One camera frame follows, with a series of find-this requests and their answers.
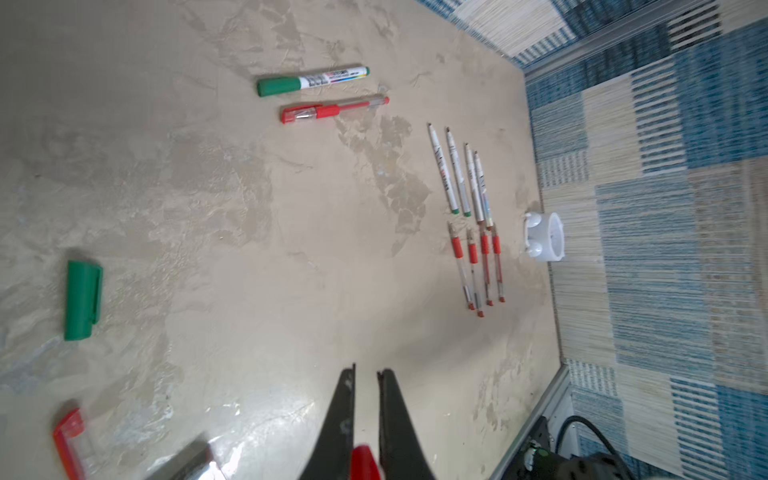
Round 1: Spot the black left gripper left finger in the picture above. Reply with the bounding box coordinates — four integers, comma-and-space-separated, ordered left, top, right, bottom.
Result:
299, 364, 356, 480

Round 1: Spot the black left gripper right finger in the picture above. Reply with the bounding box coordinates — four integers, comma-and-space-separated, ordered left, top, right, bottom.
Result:
377, 369, 435, 480

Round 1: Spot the brown capped white marker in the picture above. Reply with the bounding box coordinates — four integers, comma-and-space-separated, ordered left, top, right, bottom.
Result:
473, 150, 494, 231

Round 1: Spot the green marker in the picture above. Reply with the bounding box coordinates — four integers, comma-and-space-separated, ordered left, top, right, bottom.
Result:
256, 66, 370, 97
446, 127, 472, 217
427, 123, 459, 215

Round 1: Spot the red pen cap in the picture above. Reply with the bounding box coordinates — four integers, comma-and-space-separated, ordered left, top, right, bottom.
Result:
349, 445, 381, 480
52, 408, 99, 480

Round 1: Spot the green marker top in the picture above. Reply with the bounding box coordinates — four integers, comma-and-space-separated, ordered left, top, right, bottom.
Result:
256, 66, 370, 97

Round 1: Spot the highlighter pack in clear case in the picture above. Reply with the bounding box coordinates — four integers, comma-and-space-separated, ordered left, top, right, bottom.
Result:
148, 440, 227, 480

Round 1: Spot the white alarm clock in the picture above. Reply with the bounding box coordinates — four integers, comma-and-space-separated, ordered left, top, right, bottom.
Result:
524, 212, 565, 262

